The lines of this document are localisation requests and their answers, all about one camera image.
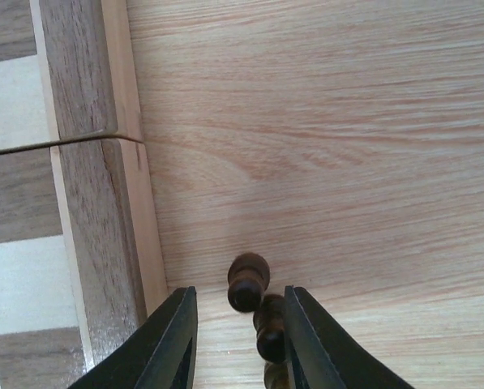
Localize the wooden chess board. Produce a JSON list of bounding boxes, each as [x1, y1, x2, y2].
[[0, 1, 167, 388]]

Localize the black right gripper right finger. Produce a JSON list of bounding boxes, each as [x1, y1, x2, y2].
[[284, 286, 411, 389]]

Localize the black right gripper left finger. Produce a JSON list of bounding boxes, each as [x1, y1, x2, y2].
[[71, 286, 198, 389]]

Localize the dark pawn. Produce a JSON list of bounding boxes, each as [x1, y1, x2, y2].
[[227, 252, 271, 313]]

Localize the dark chess piece right side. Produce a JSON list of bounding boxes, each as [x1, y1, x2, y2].
[[253, 294, 285, 364]]

